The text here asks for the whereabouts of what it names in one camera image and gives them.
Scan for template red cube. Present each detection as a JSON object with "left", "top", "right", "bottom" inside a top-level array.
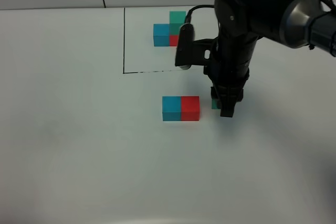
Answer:
[{"left": 169, "top": 35, "right": 179, "bottom": 47}]

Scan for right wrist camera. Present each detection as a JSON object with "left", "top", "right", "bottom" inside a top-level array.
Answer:
[{"left": 175, "top": 23, "right": 217, "bottom": 70}]

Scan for right black camera cable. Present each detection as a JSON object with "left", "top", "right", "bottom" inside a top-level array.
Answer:
[{"left": 184, "top": 4, "right": 215, "bottom": 25}]

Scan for template blue cube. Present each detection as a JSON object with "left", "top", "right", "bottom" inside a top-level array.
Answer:
[{"left": 153, "top": 24, "right": 170, "bottom": 47}]

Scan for template green cube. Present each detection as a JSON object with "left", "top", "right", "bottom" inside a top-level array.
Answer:
[{"left": 169, "top": 11, "right": 186, "bottom": 35}]

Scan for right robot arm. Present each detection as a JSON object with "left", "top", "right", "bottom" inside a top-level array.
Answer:
[{"left": 206, "top": 0, "right": 335, "bottom": 118}]

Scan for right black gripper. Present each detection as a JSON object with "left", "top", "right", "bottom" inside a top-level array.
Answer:
[{"left": 204, "top": 35, "right": 259, "bottom": 118}]

